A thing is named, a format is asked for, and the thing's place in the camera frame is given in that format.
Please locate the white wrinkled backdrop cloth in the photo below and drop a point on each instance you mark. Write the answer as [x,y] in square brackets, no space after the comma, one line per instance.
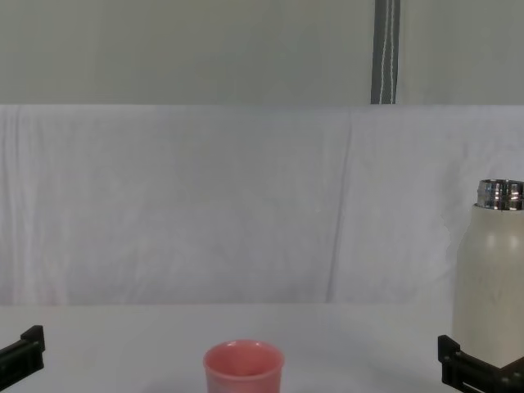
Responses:
[184,204]

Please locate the grey striped post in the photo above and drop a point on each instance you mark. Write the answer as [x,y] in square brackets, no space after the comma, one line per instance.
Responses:
[385,53]

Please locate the pink cup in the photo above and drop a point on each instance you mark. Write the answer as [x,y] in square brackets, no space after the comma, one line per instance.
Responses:
[229,378]

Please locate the cream vacuum bottle steel neck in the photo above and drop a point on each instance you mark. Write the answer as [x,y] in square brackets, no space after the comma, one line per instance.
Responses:
[487,278]

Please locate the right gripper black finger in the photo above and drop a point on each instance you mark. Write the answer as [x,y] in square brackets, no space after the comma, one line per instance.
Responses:
[450,360]

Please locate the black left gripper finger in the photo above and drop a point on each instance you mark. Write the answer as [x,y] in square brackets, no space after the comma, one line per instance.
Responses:
[32,348]

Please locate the white table cloth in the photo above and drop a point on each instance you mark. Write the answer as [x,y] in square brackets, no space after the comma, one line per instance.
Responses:
[123,348]

